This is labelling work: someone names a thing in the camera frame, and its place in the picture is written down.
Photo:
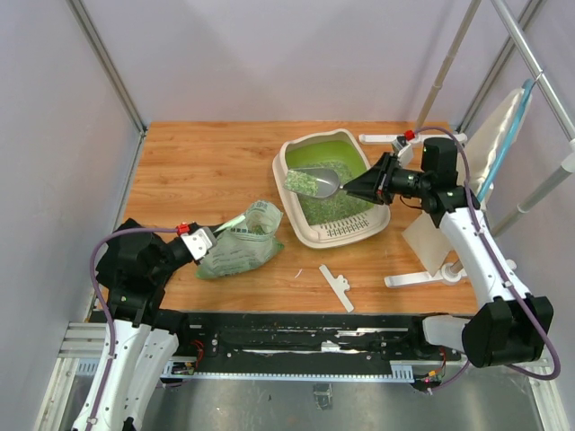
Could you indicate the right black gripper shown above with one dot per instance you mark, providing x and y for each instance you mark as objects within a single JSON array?
[{"x": 375, "y": 184}]

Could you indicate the teal clothes hanger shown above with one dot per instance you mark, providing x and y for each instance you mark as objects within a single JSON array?
[{"x": 510, "y": 137}]

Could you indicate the beige green litter box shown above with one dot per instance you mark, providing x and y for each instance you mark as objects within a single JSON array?
[{"x": 330, "y": 219}]

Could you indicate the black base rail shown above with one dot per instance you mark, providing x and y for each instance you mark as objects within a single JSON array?
[{"x": 298, "y": 346}]

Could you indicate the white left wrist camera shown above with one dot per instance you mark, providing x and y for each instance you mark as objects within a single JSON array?
[{"x": 199, "y": 243}]

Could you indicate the white plastic bag clip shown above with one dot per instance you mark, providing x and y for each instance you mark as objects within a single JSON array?
[{"x": 340, "y": 286}]

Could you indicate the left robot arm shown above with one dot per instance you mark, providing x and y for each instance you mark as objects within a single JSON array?
[{"x": 136, "y": 349}]

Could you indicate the metal litter scoop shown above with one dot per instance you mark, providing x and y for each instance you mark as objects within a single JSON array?
[{"x": 314, "y": 182}]

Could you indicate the green cat litter bag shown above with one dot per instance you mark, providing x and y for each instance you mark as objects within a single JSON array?
[{"x": 244, "y": 243}]

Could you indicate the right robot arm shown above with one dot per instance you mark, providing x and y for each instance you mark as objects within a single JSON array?
[{"x": 511, "y": 324}]

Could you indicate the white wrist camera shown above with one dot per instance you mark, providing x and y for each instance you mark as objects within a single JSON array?
[
  {"x": 403, "y": 150},
  {"x": 199, "y": 243}
]

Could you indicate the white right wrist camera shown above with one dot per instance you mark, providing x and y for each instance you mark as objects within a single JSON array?
[{"x": 403, "y": 150}]

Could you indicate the black cloth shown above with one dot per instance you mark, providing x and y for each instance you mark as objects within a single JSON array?
[{"x": 131, "y": 270}]

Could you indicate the cream fabric bag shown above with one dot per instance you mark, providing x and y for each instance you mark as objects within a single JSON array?
[{"x": 432, "y": 237}]

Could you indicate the white metal drying rack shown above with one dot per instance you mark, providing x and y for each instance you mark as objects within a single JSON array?
[{"x": 453, "y": 272}]

